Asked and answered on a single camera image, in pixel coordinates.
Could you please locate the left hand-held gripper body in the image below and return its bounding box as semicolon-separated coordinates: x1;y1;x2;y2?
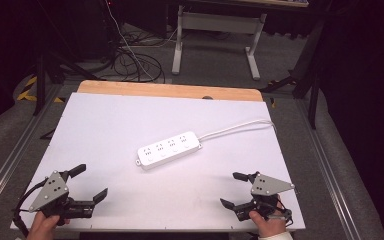
28;170;97;220

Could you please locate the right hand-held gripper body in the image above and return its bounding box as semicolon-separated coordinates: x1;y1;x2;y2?
234;172;296;222

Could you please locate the white power strip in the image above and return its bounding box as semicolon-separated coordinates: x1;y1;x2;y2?
135;130;203;171

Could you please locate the person's left hand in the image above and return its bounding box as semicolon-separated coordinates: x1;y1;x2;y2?
26;210;72;240

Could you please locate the person's right hand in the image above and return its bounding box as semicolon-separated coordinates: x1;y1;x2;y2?
248;195;288;239

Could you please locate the white board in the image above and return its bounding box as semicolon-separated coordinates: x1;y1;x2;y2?
9;92;306;232

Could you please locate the yellow black hazard tape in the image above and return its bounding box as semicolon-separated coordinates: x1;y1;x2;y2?
16;75;65;104

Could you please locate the black metal stand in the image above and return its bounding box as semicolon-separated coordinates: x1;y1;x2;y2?
32;49;105;117
259;18;326;130

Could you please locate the wooden table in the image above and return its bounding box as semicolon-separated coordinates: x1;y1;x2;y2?
76;79;264;102

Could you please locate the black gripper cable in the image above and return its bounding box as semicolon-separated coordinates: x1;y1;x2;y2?
11;178;49;238

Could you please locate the white power strip cable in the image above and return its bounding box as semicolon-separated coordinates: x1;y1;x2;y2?
198;119;278;141

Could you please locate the aluminium rail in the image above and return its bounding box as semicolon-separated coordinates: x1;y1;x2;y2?
295;99;362;240
0;84;63;215

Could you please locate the black cable bundle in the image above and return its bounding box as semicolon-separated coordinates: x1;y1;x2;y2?
111;31;166;84

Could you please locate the thin white cable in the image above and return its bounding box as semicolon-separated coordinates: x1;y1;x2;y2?
105;0;156;81

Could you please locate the white metal desk frame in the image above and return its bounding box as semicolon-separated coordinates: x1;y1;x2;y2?
171;4;268;81

